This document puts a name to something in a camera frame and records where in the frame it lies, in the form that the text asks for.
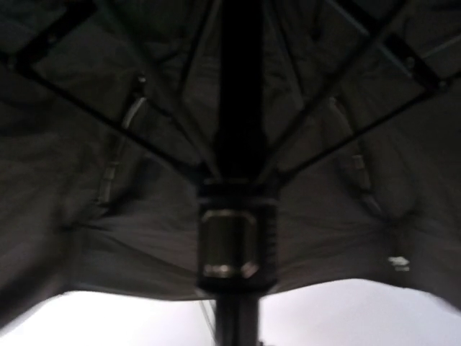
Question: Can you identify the lilac folding umbrella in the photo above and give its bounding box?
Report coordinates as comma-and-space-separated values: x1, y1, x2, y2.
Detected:
1, 1, 460, 345

